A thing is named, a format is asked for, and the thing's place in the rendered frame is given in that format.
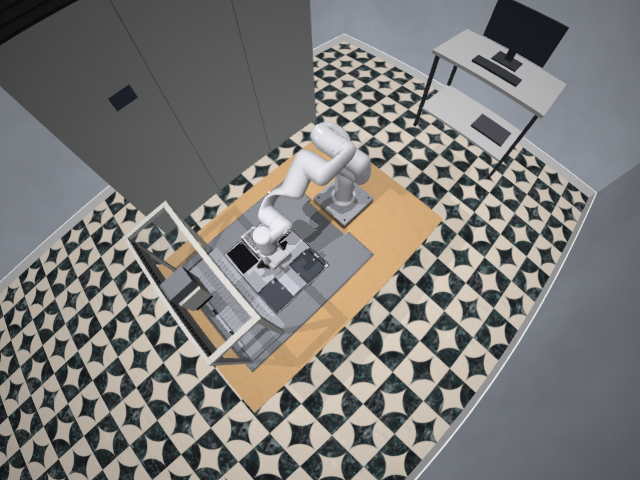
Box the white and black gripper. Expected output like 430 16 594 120
256 240 288 270

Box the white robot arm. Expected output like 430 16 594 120
252 122 371 270

